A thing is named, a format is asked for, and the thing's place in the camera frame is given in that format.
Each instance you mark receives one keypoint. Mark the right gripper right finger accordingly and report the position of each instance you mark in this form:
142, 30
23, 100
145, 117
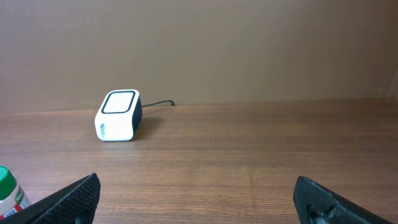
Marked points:
315, 203

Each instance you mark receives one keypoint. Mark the white barcode scanner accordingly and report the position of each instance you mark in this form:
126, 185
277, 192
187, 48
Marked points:
119, 116

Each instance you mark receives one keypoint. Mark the green lid jar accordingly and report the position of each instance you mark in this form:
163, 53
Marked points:
12, 196

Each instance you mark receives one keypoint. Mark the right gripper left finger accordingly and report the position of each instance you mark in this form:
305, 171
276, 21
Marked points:
74, 204

